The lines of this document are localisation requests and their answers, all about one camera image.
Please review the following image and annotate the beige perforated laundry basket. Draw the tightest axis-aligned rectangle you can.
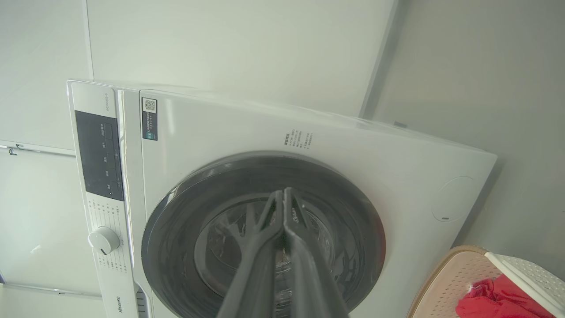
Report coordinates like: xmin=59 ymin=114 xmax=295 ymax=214
xmin=407 ymin=245 xmax=565 ymax=318

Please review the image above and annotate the dark round washing machine door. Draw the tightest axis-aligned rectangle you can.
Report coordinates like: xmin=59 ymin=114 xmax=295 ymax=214
xmin=141 ymin=151 xmax=387 ymax=318

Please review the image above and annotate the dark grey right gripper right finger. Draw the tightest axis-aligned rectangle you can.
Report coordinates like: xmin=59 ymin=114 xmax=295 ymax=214
xmin=283 ymin=187 xmax=350 ymax=318

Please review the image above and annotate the round white filter cover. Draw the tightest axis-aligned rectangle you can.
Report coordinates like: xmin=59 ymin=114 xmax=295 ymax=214
xmin=431 ymin=176 xmax=477 ymax=223

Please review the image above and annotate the white wall rail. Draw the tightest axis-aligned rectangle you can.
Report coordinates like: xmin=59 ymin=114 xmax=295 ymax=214
xmin=0 ymin=140 xmax=76 ymax=158
xmin=0 ymin=283 xmax=103 ymax=298

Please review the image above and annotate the white front-load washing machine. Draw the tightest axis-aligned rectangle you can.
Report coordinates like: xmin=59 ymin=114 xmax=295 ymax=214
xmin=66 ymin=79 xmax=498 ymax=318

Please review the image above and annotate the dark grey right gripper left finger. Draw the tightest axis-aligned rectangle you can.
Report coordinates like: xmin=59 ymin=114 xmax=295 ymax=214
xmin=216 ymin=190 xmax=286 ymax=318

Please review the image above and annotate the QR code sticker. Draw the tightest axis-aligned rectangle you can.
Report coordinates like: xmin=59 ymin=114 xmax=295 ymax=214
xmin=141 ymin=97 xmax=158 ymax=141

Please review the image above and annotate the black washer display panel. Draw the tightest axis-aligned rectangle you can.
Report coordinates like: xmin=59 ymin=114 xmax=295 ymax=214
xmin=74 ymin=110 xmax=125 ymax=202

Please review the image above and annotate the white washer control knob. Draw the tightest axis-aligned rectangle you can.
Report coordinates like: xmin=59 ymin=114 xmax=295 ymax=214
xmin=88 ymin=226 xmax=121 ymax=256

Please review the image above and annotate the red shirt with white stripes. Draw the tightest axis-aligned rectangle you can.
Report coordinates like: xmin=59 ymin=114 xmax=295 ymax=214
xmin=455 ymin=274 xmax=549 ymax=318

